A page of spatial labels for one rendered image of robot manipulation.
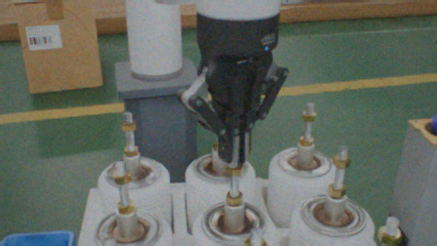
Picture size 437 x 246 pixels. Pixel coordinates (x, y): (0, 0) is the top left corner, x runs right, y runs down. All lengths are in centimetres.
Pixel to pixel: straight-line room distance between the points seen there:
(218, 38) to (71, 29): 117
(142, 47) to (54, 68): 84
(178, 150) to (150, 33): 22
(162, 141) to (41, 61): 83
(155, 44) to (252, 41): 39
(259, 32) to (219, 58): 4
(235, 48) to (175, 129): 43
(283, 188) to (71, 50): 107
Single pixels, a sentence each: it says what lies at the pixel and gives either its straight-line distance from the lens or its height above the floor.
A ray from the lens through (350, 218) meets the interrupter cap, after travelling 55.
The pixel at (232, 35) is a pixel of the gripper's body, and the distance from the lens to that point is 38.
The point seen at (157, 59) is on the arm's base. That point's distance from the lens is 77.
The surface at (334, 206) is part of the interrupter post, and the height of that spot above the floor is 27.
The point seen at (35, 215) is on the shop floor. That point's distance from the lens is 101.
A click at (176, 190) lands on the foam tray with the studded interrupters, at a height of 18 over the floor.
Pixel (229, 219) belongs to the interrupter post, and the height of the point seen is 26.
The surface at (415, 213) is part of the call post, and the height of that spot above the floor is 21.
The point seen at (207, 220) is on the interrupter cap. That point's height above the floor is 25.
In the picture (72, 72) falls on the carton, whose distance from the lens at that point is 158.
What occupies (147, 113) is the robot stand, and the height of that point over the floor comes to 25.
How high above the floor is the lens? 58
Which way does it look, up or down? 27 degrees down
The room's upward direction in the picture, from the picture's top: straight up
